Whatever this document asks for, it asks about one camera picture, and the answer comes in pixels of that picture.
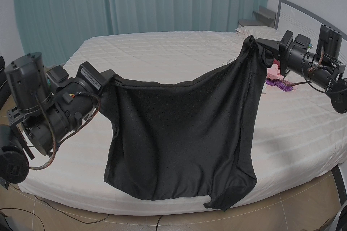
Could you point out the black T-shirt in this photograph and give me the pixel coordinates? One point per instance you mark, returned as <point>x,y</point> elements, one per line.
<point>184,138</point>

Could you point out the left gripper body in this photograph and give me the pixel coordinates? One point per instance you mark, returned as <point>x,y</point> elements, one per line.
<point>78,105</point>

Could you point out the grey bedside table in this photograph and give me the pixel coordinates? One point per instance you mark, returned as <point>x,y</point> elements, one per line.
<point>261,17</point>

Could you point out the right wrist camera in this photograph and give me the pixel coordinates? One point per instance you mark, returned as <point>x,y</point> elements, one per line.
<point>302,40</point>

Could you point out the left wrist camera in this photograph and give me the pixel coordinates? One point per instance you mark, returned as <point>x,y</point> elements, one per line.
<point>57,75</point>

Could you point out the cream pillow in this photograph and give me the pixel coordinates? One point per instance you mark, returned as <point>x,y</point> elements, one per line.
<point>257,30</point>

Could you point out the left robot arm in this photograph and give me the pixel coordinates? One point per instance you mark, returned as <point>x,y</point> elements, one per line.
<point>24,83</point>

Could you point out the pink garment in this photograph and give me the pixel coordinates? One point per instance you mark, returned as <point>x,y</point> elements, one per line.
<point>276,73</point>

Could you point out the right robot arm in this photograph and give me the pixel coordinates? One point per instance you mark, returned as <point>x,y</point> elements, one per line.
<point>330,43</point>

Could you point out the purple garment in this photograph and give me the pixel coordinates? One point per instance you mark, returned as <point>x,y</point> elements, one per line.
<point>279,86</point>

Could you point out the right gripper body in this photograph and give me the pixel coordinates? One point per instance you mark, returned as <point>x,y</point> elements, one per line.
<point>298,62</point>

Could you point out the bed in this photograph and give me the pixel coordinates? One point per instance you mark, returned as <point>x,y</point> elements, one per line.
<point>176,54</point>

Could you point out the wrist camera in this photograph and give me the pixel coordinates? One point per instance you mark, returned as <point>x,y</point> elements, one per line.
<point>302,40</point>
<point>57,75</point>

